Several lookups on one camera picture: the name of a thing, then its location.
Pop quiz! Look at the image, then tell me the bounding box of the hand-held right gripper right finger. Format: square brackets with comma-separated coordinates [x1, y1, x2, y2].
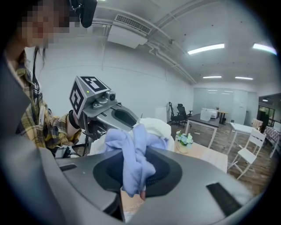
[126, 146, 260, 225]

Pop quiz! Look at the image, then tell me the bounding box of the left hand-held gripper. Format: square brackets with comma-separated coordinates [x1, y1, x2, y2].
[69, 76, 141, 133]

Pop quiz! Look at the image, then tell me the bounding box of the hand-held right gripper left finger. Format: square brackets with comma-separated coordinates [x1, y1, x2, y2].
[54, 151, 125, 221]

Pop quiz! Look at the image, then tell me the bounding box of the cream clothes garment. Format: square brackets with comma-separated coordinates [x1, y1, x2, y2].
[90, 117, 175, 156]

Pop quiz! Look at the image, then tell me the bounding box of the lavender clothes garment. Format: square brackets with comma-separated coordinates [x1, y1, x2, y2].
[104, 123, 169, 198]

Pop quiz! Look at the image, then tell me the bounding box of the person's left forearm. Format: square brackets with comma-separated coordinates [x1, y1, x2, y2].
[43, 109, 83, 150]

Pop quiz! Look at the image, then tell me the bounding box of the beige checkered tablecloth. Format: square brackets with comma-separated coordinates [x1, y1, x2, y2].
[174, 142, 229, 174]

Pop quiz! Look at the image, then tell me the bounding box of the blue flower pot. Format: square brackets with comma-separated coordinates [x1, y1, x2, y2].
[175, 130, 194, 154]

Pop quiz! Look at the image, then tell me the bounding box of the black wristband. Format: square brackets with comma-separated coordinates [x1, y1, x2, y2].
[68, 109, 81, 129]

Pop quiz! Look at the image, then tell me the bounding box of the black office chair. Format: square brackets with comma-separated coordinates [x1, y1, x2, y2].
[175, 103, 194, 128]
[168, 101, 183, 126]

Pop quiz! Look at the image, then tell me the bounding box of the white folding chair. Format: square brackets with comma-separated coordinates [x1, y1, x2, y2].
[227, 129, 267, 181]

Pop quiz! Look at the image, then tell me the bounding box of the dark-top desk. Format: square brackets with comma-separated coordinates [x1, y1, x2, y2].
[184, 113, 220, 149]

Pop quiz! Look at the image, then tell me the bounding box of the white side table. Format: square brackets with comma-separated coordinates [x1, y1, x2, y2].
[227, 122, 259, 154]

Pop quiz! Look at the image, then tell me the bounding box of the round wooden table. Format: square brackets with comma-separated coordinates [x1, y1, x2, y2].
[216, 111, 229, 126]

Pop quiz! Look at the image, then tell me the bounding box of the white body-worn device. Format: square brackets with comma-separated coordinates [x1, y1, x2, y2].
[38, 105, 48, 127]

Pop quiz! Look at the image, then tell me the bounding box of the beige covered chair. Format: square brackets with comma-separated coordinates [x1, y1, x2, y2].
[251, 118, 264, 132]

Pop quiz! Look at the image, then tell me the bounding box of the ceiling air conditioner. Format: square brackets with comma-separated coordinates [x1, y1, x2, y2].
[107, 14, 152, 49]

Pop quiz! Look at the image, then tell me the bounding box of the table with checkered tablecloth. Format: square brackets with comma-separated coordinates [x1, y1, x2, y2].
[263, 126, 281, 159]

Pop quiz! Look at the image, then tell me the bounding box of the person's plaid shirt torso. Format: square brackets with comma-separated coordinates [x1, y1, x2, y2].
[6, 49, 84, 150]

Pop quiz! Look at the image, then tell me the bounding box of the person's head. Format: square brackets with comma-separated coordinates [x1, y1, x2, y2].
[6, 0, 98, 58]

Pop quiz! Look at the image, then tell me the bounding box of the black head-mounted camera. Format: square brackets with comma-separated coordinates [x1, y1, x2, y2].
[69, 0, 98, 29]

